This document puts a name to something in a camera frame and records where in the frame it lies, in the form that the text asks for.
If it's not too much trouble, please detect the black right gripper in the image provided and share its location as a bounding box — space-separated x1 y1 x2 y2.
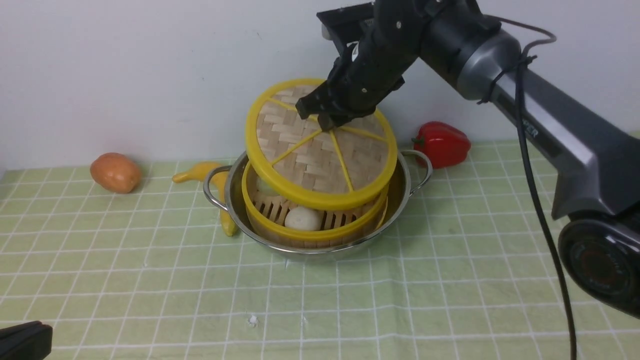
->
295 0 435 132

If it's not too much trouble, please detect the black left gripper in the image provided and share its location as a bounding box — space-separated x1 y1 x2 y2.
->
0 321 53 360

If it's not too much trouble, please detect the woven bamboo steamer lid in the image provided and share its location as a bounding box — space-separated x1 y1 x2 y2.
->
245 79 399 210

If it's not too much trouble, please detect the bamboo steamer basket yellow rim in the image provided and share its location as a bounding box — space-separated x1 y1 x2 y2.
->
241 164 389 249

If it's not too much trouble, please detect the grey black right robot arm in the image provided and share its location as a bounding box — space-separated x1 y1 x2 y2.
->
295 0 640 318

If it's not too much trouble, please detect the stainless steel pot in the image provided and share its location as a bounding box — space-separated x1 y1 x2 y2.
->
202 149 434 262

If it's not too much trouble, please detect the white round bun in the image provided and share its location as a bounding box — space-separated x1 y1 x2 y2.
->
284 206 322 231

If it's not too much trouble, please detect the red bell pepper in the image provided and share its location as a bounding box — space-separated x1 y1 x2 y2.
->
411 121 472 170

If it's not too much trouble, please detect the yellow banana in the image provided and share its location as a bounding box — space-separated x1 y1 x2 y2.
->
172 161 238 237

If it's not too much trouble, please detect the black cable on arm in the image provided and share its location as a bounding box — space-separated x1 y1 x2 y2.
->
477 15 577 360

